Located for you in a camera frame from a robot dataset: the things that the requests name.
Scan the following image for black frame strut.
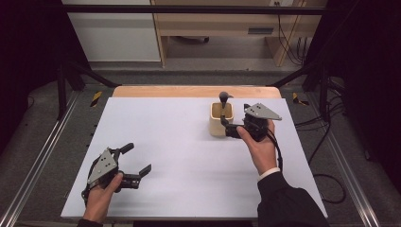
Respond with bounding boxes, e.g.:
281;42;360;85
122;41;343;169
270;60;332;122
56;60;121;121

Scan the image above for person's right hand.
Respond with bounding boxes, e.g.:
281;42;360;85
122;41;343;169
235;119;282;177

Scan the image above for black curtain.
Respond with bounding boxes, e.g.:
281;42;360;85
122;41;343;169
304;0;401;193
0;0;93;155

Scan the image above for black makeup brush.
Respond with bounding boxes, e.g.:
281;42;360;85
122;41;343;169
218;91;231;118

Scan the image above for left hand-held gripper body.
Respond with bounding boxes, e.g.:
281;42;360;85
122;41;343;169
82;146;141;195

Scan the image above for black frame crossbar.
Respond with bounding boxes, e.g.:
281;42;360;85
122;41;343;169
61;4;329;16

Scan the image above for black hanging desk cables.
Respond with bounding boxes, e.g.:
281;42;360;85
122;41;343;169
275;1;305;67

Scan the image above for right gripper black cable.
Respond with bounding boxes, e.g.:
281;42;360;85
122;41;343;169
266;128;284;174

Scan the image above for yellow clamp left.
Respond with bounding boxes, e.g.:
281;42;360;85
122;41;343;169
90;91;104;108

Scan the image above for yellow clamp right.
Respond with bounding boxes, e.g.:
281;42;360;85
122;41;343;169
291;92;310;107

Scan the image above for yellow clamp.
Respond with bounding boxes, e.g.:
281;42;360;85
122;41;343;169
90;91;104;108
291;92;310;107

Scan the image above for white board sheet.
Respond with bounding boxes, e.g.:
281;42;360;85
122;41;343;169
61;96;329;220

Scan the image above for white cabinet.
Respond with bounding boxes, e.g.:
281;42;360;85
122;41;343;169
61;0;162;63

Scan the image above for beige square cup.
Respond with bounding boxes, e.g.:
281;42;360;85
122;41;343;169
209;101;235;138

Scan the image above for grey desk label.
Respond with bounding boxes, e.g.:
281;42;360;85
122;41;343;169
247;26;274;36

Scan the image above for black floor cable bundle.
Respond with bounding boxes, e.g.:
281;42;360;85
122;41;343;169
294;77;346;131

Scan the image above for black chair castor base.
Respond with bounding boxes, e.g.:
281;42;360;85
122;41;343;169
171;35;211;45

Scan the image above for black looped floor cable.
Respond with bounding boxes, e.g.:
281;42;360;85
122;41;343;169
306;122;347;205

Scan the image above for light wooden desk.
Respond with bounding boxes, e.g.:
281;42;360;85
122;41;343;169
150;0;327;68

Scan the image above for person's left hand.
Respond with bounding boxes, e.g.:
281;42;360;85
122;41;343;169
82;172;125;224

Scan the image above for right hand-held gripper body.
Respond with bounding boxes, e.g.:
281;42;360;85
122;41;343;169
225;102;283;142

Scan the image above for aluminium floor rail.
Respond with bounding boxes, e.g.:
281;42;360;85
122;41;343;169
0;91;81;227
306;93;382;227

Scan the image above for wooden table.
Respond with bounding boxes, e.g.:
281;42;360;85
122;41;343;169
112;84;283;99

